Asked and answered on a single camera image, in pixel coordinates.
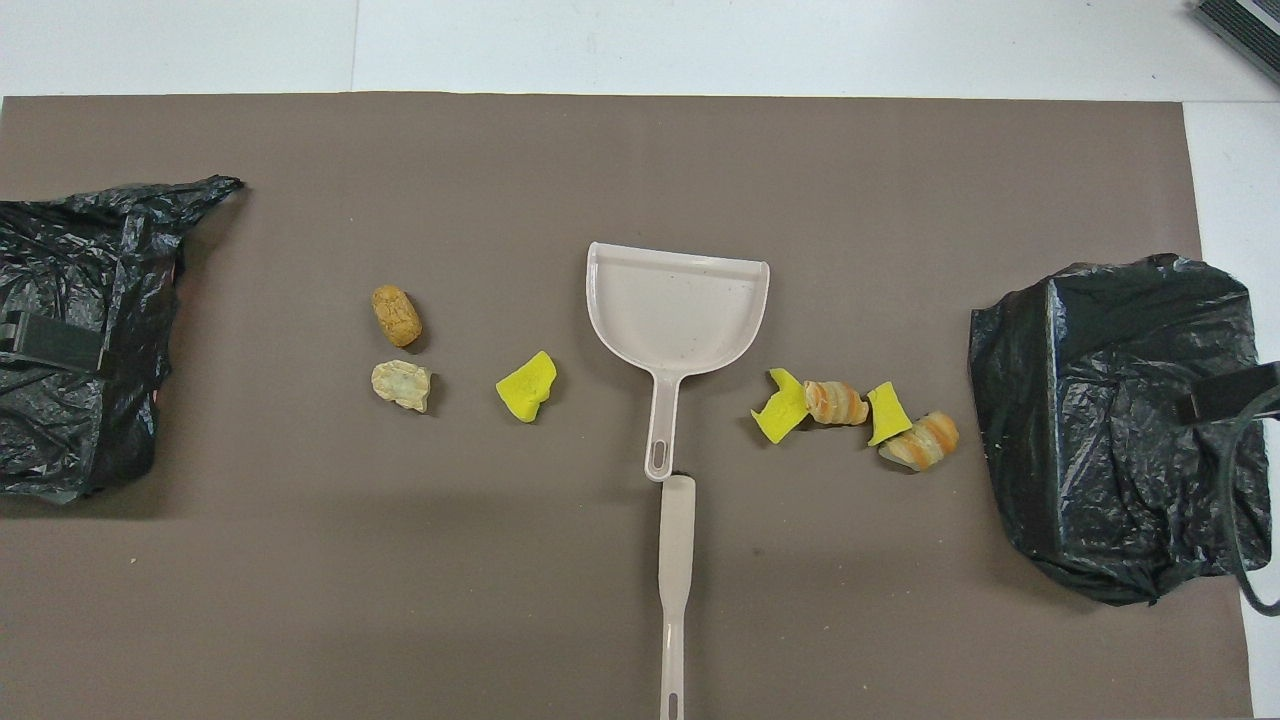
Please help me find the striped croissant toy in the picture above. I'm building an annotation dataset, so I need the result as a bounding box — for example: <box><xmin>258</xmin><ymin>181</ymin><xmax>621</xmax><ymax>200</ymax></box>
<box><xmin>878</xmin><ymin>411</ymin><xmax>960</xmax><ymax>472</ymax></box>
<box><xmin>803</xmin><ymin>380</ymin><xmax>870</xmax><ymax>427</ymax></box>

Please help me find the beige plastic dustpan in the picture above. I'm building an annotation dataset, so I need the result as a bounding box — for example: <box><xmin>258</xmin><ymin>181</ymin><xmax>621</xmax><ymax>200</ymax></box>
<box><xmin>586</xmin><ymin>241</ymin><xmax>771</xmax><ymax>483</ymax></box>

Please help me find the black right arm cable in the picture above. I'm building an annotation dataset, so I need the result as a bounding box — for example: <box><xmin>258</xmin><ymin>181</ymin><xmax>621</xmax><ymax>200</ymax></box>
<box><xmin>1225</xmin><ymin>385</ymin><xmax>1280</xmax><ymax>617</ymax></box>

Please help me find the pale cream bread piece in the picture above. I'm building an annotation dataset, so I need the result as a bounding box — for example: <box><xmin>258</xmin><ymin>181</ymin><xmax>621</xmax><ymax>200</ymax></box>
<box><xmin>371</xmin><ymin>360</ymin><xmax>434</xmax><ymax>414</ymax></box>

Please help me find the brown oval bread roll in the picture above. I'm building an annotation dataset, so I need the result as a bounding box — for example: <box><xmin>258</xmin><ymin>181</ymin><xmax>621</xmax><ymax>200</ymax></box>
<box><xmin>371</xmin><ymin>285</ymin><xmax>423</xmax><ymax>349</ymax></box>

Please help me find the black trash bag bin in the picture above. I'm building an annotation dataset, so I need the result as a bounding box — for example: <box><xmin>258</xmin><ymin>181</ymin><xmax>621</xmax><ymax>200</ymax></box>
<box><xmin>0</xmin><ymin>176</ymin><xmax>244</xmax><ymax>504</ymax></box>
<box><xmin>968</xmin><ymin>253</ymin><xmax>1273</xmax><ymax>607</ymax></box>

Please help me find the yellow sponge piece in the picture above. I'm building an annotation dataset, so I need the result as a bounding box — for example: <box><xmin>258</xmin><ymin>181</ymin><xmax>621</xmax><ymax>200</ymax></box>
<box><xmin>751</xmin><ymin>368</ymin><xmax>811</xmax><ymax>445</ymax></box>
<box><xmin>495</xmin><ymin>350</ymin><xmax>558</xmax><ymax>424</ymax></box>
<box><xmin>866</xmin><ymin>381</ymin><xmax>914</xmax><ymax>447</ymax></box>

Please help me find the beige brush handle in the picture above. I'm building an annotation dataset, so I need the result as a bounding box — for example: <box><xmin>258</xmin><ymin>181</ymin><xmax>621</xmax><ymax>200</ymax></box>
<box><xmin>657</xmin><ymin>472</ymin><xmax>697</xmax><ymax>720</ymax></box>

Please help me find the brown table mat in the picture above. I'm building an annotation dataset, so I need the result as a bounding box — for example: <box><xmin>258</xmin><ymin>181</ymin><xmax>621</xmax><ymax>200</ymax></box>
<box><xmin>0</xmin><ymin>93</ymin><xmax>1256</xmax><ymax>720</ymax></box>

